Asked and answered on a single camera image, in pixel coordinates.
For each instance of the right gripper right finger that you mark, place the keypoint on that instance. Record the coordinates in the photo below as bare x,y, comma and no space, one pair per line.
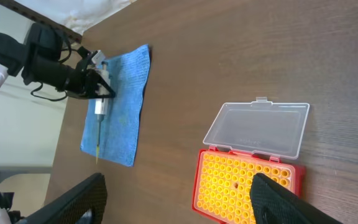
278,205

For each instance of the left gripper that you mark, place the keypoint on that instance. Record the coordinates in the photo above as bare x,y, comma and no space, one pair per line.
84,82

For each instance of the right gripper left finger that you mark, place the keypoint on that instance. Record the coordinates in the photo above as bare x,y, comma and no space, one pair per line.
73,202

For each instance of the white pipette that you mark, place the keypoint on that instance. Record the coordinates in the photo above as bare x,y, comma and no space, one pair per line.
101,107

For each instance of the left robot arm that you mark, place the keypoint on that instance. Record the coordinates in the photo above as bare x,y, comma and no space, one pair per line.
45,71

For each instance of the blue cloth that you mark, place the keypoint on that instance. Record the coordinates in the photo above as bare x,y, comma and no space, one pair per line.
126,102

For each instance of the red and yellow tip box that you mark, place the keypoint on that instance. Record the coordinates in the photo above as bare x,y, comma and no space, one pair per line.
225,183

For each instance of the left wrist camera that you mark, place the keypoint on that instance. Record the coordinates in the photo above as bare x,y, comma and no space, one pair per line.
98,56

